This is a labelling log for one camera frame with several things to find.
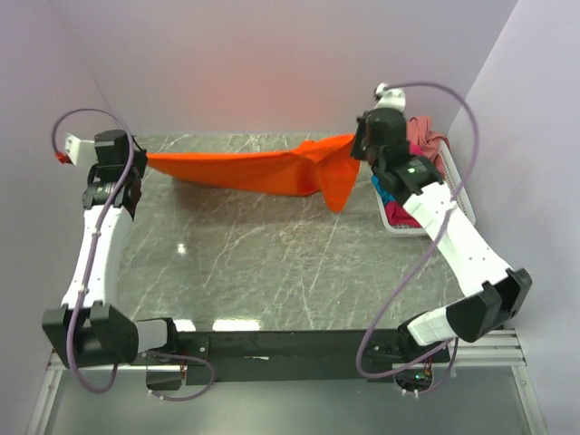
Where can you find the black base crossbar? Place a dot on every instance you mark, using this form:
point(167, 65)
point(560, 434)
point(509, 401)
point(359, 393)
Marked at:
point(275, 356)

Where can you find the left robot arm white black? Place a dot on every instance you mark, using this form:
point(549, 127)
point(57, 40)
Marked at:
point(88, 329)

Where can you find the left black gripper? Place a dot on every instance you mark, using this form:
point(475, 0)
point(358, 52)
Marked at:
point(140, 159)

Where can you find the orange t shirt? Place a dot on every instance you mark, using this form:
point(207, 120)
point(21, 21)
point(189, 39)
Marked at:
point(324, 166)

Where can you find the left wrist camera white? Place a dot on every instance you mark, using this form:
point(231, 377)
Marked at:
point(78, 152)

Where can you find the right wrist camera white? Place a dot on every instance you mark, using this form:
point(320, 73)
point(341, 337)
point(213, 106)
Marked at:
point(389, 98)

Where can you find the magenta t shirt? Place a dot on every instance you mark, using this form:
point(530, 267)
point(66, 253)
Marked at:
point(397, 216)

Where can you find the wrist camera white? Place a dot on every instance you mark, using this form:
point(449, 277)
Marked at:
point(389, 98)
point(78, 152)

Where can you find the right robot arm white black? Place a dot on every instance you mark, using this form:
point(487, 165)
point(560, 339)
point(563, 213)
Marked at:
point(493, 292)

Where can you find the aluminium rail frame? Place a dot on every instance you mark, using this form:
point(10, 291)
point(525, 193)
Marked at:
point(497, 349)

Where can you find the dusty pink t shirt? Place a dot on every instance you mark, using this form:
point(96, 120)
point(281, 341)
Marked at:
point(424, 141)

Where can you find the teal blue t shirt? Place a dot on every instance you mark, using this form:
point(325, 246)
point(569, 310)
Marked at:
point(385, 196)

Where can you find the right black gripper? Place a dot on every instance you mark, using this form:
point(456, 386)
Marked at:
point(355, 149)

